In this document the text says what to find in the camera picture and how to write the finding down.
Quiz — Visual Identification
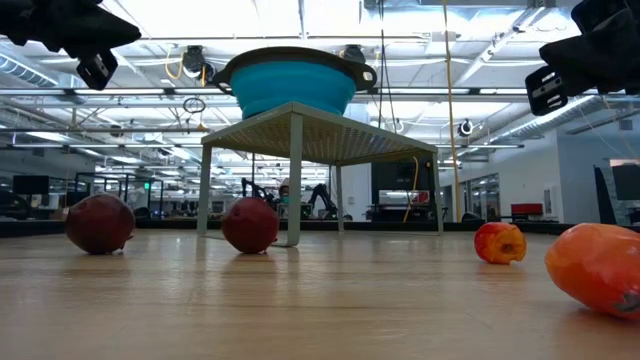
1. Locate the red box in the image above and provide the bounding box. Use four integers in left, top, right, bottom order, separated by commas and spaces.
510, 202, 544, 217

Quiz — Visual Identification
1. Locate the black monitor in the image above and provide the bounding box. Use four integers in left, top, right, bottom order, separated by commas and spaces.
610, 158, 640, 202
12, 174, 50, 196

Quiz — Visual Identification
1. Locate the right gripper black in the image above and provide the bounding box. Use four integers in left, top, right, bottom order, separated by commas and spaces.
524, 0, 640, 117

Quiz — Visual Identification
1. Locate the blue bowl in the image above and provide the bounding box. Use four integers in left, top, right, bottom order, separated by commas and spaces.
212, 45, 379, 120

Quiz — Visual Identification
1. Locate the hanging black cable ring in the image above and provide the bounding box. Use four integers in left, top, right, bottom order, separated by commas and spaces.
182, 96, 207, 115

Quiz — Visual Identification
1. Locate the green perforated metal shelf riser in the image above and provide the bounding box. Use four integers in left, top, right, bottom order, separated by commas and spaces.
196, 101, 445, 248

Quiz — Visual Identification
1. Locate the small orange pepper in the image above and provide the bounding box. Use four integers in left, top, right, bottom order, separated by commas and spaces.
544, 222, 640, 321

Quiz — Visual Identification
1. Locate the black equipment cabinet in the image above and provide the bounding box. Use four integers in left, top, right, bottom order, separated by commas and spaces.
370, 159, 436, 223

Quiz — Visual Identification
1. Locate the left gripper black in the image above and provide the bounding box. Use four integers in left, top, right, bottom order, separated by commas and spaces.
0, 0, 142, 92

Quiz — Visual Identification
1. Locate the small red pepper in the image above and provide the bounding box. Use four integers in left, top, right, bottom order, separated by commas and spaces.
473, 221, 528, 266

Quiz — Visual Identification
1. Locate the thin yellow cable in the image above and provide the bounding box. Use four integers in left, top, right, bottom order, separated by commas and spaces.
402, 155, 420, 224

